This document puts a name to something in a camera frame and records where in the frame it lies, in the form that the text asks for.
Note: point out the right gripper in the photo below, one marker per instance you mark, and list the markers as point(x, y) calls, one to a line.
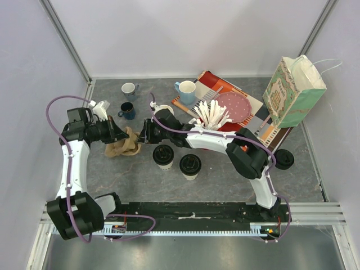
point(148, 131)

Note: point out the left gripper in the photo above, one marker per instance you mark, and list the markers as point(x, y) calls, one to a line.
point(115, 132)

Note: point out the cardboard cup carrier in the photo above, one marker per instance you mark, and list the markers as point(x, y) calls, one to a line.
point(126, 147)

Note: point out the single white paper cup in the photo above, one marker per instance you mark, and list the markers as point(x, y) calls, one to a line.
point(190, 175)

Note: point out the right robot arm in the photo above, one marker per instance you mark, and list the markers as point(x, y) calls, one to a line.
point(248, 155)

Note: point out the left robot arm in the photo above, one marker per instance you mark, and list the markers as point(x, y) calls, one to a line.
point(74, 212)

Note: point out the dark blue ceramic mug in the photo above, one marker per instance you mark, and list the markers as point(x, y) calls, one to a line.
point(127, 111)

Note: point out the white grey ceramic mug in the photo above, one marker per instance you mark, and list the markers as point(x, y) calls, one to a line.
point(129, 90)

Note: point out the light blue ceramic mug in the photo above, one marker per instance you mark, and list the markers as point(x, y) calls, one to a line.
point(186, 90)

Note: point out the white stir sticks bundle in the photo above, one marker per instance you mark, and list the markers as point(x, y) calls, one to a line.
point(211, 116)

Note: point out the colourful magazine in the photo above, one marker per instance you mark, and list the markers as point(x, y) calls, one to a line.
point(210, 86)

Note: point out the red cup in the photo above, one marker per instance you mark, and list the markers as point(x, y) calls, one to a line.
point(223, 128)

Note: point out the pink polka dot plate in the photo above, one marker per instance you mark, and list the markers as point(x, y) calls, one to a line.
point(238, 107)

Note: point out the metal fork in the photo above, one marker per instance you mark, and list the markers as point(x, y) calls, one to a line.
point(262, 125)

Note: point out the stack of black lids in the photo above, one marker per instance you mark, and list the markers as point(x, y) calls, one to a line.
point(284, 159)

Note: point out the green paper gift bag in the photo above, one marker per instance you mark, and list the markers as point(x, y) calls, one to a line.
point(294, 89)

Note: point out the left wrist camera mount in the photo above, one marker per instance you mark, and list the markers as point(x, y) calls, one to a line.
point(100, 109)

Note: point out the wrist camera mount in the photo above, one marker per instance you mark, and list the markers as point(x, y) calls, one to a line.
point(100, 109)
point(155, 107)

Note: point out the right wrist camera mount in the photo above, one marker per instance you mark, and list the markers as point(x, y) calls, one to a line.
point(155, 107)

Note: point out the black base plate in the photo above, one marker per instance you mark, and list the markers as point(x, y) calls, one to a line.
point(239, 211)

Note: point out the aluminium frame rail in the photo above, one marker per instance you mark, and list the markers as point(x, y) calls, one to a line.
point(58, 25)

